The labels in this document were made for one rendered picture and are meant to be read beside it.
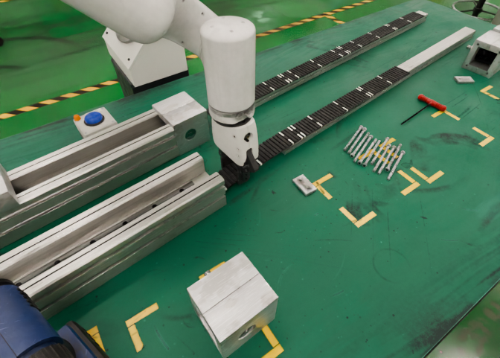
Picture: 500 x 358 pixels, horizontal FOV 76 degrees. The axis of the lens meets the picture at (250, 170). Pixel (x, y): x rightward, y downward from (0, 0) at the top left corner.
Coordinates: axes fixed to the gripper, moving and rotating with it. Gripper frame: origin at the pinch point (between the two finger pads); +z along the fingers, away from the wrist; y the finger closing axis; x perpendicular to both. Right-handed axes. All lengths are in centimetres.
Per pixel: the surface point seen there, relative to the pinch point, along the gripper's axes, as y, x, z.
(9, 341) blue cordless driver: -18.1, 40.3, -18.7
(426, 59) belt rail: -1, -77, 0
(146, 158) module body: 14.1, 14.2, -1.1
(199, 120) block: 14.1, -0.5, -4.3
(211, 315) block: -24.3, 22.6, -6.3
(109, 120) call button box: 29.9, 15.5, -2.9
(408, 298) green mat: -40.5, -6.3, 3.3
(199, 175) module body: 2.3, 7.9, -1.4
